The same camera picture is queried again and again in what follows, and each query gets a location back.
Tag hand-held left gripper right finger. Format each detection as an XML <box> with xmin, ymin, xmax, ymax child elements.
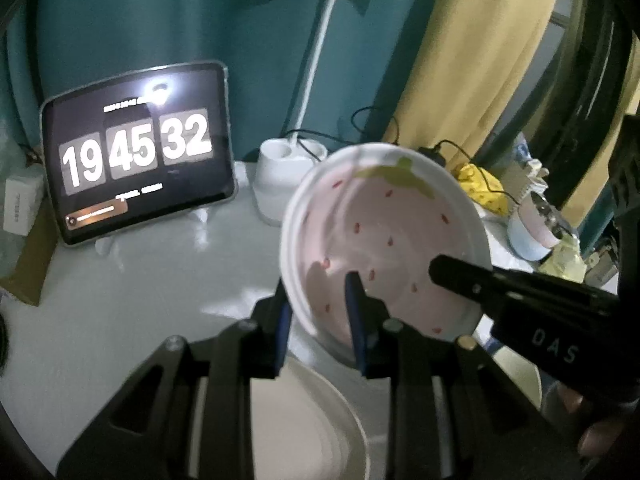
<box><xmin>345</xmin><ymin>270</ymin><xmax>583</xmax><ymax>480</ymax></box>

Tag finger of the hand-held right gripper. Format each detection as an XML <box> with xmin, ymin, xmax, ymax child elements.
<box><xmin>428</xmin><ymin>254</ymin><xmax>621</xmax><ymax>321</ymax></box>

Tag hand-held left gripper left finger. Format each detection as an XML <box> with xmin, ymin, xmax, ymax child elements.
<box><xmin>56</xmin><ymin>280</ymin><xmax>295</xmax><ymax>480</ymax></box>

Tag strawberry print bowl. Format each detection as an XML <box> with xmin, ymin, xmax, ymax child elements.
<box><xmin>279</xmin><ymin>142</ymin><xmax>493</xmax><ymax>366</ymax></box>

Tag cream plate with blue underside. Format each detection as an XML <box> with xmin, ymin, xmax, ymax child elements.
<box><xmin>247</xmin><ymin>360</ymin><xmax>371</xmax><ymax>480</ymax></box>

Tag person's right hand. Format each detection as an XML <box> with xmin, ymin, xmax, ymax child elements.
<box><xmin>557</xmin><ymin>387</ymin><xmax>633</xmax><ymax>458</ymax></box>

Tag light blue bowl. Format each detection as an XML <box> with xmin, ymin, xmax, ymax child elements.
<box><xmin>507</xmin><ymin>205</ymin><xmax>551</xmax><ymax>262</ymax></box>

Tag yellow tissue pack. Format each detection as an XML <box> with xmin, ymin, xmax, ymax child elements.
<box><xmin>540</xmin><ymin>239</ymin><xmax>587</xmax><ymax>282</ymax></box>

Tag yellow cloth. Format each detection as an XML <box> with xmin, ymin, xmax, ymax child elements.
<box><xmin>457</xmin><ymin>162</ymin><xmax>509</xmax><ymax>214</ymax></box>

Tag metal utensil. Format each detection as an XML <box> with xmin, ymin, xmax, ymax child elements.
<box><xmin>532</xmin><ymin>197</ymin><xmax>579</xmax><ymax>242</ymax></box>

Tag white desk lamp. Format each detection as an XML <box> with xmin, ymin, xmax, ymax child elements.
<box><xmin>254</xmin><ymin>0</ymin><xmax>425</xmax><ymax>227</ymax></box>

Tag yellow curtain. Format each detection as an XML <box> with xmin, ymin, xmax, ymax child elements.
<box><xmin>562</xmin><ymin>35</ymin><xmax>640</xmax><ymax>228</ymax></box>
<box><xmin>385</xmin><ymin>0</ymin><xmax>568</xmax><ymax>171</ymax></box>

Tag clear tablet stand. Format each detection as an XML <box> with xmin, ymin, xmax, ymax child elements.
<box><xmin>94</xmin><ymin>207</ymin><xmax>211</xmax><ymax>257</ymax></box>

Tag tablet showing clock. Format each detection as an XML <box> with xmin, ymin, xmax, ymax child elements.
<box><xmin>40</xmin><ymin>60</ymin><xmax>237</xmax><ymax>246</ymax></box>

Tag cardboard box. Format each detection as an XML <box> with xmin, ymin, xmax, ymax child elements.
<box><xmin>0</xmin><ymin>200</ymin><xmax>58</xmax><ymax>307</ymax></box>

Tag black curved tubes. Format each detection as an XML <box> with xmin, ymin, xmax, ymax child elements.
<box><xmin>500</xmin><ymin>0</ymin><xmax>640</xmax><ymax>211</ymax></box>

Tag small white box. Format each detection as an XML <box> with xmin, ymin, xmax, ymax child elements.
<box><xmin>5</xmin><ymin>176</ymin><xmax>44</xmax><ymax>235</ymax></box>

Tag teal curtain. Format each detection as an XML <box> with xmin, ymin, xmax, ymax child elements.
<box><xmin>7</xmin><ymin>0</ymin><xmax>441</xmax><ymax>181</ymax></box>

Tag clear plastic bag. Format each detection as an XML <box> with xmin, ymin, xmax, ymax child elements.
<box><xmin>0</xmin><ymin>137</ymin><xmax>41</xmax><ymax>281</ymax></box>

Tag black cable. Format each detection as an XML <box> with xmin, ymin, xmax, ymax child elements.
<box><xmin>350</xmin><ymin>106</ymin><xmax>402</xmax><ymax>147</ymax></box>
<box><xmin>417</xmin><ymin>139</ymin><xmax>507</xmax><ymax>202</ymax></box>

